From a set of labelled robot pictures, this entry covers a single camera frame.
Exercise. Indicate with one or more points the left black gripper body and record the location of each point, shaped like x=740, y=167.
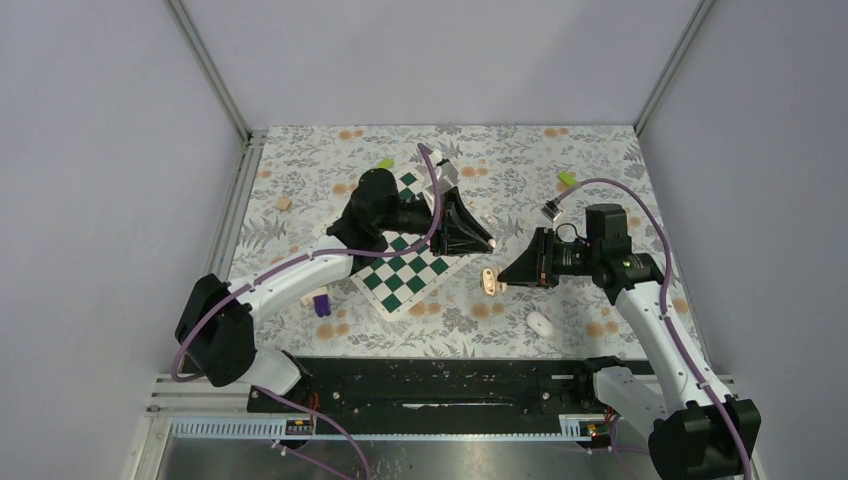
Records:
x=413, y=217

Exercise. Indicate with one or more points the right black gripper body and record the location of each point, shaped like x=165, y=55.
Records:
x=568, y=258

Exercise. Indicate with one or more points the beige earbud charging case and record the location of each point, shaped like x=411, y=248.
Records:
x=490, y=284

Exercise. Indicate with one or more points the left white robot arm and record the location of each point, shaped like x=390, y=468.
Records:
x=217, y=328

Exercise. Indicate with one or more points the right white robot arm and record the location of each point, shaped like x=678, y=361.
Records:
x=694, y=426

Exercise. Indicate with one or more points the white earbud case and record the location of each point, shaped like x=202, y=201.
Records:
x=539, y=324

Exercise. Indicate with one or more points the green white chessboard mat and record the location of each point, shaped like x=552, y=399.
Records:
x=392, y=286

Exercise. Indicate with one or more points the floral patterned table mat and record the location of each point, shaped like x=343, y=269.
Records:
x=507, y=172

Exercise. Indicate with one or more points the green block right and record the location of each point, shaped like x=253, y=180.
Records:
x=566, y=179

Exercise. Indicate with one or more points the green white purple block stack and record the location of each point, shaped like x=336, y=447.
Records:
x=319, y=299

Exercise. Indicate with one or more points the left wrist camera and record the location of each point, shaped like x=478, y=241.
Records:
x=447, y=177

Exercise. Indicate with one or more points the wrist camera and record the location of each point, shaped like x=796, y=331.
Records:
x=447, y=177
x=551, y=211

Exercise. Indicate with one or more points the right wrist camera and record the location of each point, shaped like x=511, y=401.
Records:
x=551, y=211

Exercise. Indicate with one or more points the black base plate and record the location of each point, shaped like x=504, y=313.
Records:
x=452, y=396

